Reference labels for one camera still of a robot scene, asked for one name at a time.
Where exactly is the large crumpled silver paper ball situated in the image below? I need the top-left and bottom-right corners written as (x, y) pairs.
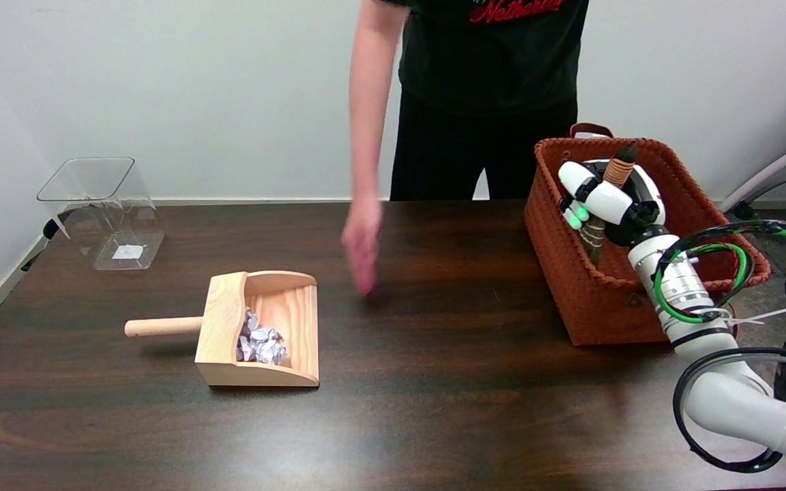
top-left (237, 327), bottom-right (289, 366)

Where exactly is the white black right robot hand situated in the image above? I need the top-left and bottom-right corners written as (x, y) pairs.
top-left (557, 158), bottom-right (667, 248)

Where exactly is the person in black clothes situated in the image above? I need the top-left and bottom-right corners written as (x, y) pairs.
top-left (390, 0), bottom-right (590, 201)

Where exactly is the green robot cable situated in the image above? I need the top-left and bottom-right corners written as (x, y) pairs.
top-left (652, 243), bottom-right (755, 325)

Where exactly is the small straw hand broom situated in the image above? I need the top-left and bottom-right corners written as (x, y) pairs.
top-left (579, 145), bottom-right (638, 267)

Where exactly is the red-brown woven basket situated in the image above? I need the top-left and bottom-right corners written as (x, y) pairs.
top-left (524, 123), bottom-right (772, 347)

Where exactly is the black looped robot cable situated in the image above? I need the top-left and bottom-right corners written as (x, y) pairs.
top-left (673, 348), bottom-right (786, 473)

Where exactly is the black chair frame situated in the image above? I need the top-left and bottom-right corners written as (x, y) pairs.
top-left (733, 162), bottom-right (786, 220)

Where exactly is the black clamp object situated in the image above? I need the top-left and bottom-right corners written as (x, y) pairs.
top-left (21, 217), bottom-right (72, 271)

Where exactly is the person bare forearm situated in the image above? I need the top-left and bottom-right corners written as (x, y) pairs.
top-left (349, 0), bottom-right (411, 202)

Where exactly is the clear plastic container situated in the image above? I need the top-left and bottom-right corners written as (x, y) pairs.
top-left (36, 157), bottom-right (165, 271)

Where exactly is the white zip tie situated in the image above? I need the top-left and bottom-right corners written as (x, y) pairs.
top-left (727, 308), bottom-right (786, 325)

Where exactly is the person bare hand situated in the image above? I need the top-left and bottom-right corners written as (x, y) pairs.
top-left (340, 194), bottom-right (385, 296)

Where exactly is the white curved chair tube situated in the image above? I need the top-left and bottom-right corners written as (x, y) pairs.
top-left (719, 130), bottom-right (786, 212)

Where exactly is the wooden dustpan with handle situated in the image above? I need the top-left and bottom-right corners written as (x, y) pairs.
top-left (125, 271), bottom-right (320, 388)

